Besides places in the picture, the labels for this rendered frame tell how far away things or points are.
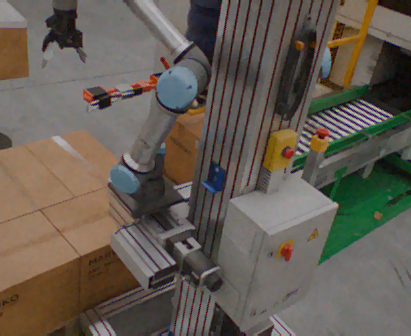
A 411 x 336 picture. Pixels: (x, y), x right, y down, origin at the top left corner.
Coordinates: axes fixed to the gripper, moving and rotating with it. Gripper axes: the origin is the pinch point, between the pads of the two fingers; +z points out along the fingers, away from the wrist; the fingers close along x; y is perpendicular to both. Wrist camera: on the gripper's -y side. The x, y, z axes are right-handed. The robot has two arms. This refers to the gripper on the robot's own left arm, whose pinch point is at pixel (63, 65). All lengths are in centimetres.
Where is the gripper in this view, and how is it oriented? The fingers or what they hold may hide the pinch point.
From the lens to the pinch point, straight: 185.7
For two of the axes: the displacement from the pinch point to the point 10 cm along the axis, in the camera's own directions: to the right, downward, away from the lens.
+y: 6.0, 5.1, -6.2
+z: -1.4, 8.2, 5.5
